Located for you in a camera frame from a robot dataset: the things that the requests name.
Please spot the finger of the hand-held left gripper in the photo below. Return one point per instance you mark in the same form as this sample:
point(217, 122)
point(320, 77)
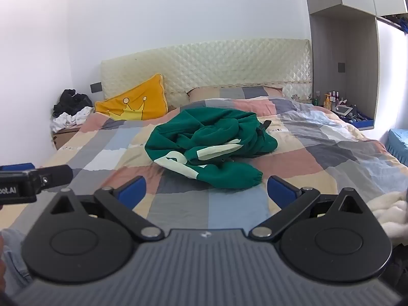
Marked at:
point(55, 175)
point(17, 167)

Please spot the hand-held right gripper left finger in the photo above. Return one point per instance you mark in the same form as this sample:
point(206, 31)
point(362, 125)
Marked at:
point(134, 188)

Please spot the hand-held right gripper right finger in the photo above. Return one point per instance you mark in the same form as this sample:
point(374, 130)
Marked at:
point(280, 188)

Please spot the green sweatshirt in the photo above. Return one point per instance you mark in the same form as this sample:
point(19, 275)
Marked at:
point(210, 140)

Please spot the black clothes pile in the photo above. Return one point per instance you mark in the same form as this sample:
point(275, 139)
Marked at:
point(71, 102)

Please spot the blue hanging clothes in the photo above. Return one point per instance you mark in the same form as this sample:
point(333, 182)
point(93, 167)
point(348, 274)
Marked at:
point(401, 24)

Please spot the cardboard box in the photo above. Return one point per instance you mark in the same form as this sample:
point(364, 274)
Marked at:
point(63, 137)

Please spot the plaid patchwork quilt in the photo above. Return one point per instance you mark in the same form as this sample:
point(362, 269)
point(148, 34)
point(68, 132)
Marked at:
point(318, 153)

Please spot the person's leg in jeans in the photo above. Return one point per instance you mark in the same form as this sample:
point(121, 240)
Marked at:
point(12, 255)

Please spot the yellow crown pillow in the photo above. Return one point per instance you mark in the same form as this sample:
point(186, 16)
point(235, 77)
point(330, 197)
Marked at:
point(140, 97)

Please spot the orange pump bottle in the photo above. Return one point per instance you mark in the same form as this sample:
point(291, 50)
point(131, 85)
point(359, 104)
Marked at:
point(326, 102)

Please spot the small white tablet device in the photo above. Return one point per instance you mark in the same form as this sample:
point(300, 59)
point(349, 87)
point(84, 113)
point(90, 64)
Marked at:
point(342, 110)

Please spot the blue tray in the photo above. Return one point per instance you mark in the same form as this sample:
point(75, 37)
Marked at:
point(358, 118)

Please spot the plaid pillow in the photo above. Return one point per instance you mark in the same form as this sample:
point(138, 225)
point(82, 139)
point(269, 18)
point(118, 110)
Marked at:
point(236, 92)

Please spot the white fluffy blanket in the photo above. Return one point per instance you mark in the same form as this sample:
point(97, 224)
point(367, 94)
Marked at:
point(390, 212)

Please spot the cream quilted headboard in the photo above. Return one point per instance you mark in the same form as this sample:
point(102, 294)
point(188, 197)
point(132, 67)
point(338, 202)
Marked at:
point(223, 67)

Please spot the dark wall socket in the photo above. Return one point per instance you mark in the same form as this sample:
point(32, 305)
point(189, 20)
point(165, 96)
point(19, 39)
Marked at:
point(96, 87)
point(341, 67)

